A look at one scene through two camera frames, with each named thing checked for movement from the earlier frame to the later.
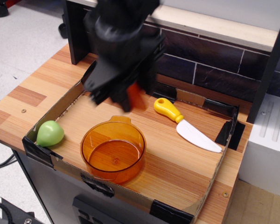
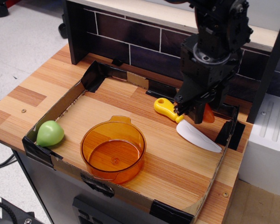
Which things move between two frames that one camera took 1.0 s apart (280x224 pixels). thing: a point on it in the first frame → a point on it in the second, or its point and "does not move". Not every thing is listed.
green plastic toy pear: [49, 133] does not move
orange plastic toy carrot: [136, 99] → [208, 115]
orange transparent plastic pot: [113, 150] does not move
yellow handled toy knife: [185, 131] does not move
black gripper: [126, 53] → [199, 79]
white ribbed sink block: [266, 164] does not move
